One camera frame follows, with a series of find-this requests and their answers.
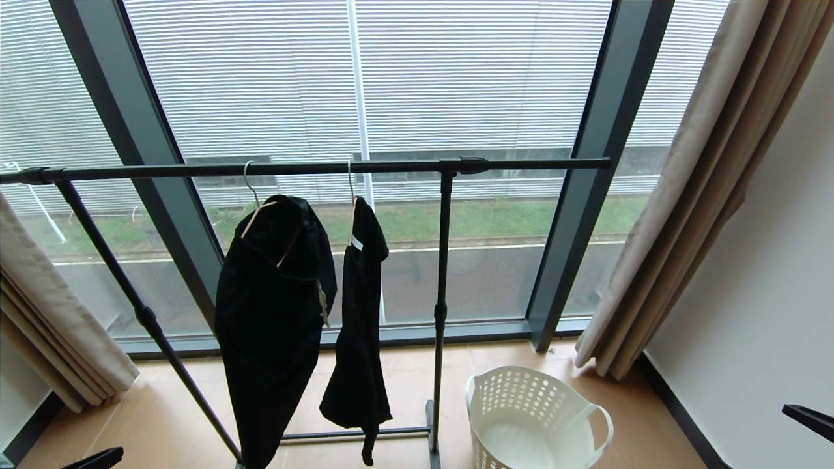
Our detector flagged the black shorts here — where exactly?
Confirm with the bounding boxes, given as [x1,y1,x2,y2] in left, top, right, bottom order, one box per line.
[215,194,338,469]

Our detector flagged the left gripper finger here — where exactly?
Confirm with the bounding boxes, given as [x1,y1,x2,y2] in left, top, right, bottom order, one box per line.
[62,447,124,469]

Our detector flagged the black clothes rack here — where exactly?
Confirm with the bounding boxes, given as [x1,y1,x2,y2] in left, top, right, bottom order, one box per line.
[0,156,613,469]

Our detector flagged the window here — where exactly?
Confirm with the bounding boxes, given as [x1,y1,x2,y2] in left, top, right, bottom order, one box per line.
[0,0,730,356]

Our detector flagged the beige curtain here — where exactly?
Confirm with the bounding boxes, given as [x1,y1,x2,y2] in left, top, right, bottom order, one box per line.
[575,0,834,382]
[0,192,139,413]

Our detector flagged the black garment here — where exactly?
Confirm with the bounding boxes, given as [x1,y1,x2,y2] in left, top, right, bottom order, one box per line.
[319,195,394,467]

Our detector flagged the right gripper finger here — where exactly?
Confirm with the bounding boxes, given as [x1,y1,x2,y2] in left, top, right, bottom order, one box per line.
[782,404,834,444]

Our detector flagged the pink clothes hanger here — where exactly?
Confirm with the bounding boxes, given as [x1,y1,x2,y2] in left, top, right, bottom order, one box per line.
[240,160,300,268]
[346,160,360,229]

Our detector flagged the white laundry basket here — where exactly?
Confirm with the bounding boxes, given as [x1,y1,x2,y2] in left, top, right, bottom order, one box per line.
[465,365,614,469]

